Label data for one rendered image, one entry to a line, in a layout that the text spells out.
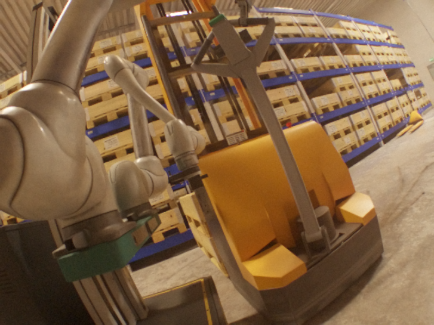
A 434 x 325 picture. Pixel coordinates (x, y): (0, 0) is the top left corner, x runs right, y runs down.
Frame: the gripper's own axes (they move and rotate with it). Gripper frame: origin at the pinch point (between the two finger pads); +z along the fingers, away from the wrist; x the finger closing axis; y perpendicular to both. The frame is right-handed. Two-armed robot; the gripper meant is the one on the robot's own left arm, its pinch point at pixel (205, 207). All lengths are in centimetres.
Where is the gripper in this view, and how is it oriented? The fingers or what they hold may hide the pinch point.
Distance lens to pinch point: 89.3
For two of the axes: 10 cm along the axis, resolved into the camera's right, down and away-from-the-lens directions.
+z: 3.7, 9.3, -0.8
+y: 9.2, -3.5, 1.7
